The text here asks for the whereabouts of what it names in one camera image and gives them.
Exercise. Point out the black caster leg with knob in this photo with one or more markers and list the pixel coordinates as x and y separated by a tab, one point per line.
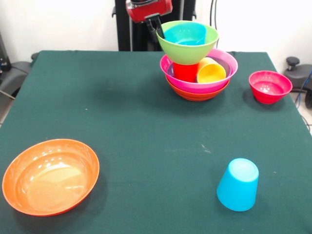
298	73
14	73

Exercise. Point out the small crimson bowl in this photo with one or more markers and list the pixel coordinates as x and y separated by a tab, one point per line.
270	90

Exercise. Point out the blue bowl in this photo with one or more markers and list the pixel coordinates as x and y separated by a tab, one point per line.
185	33

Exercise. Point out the light blue cup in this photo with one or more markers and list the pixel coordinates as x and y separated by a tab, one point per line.
237	185

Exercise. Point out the orange bowl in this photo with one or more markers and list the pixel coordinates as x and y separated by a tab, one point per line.
190	95
50	178

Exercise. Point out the purple bowl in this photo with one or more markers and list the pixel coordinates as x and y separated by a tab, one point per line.
228	68

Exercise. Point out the large pink bowl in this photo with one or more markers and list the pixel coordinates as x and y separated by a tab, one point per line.
229	61

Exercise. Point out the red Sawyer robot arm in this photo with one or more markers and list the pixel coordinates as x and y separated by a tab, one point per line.
142	1

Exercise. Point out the yellow cup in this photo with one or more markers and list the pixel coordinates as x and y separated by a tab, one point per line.
210	72

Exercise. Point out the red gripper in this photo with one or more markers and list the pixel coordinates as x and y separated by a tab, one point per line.
148	11

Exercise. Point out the red cup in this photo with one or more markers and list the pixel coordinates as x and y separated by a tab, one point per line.
185	72

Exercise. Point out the green bowl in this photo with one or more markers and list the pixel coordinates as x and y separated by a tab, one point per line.
187	53

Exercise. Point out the dark green tablecloth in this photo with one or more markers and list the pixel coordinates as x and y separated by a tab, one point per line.
146	122

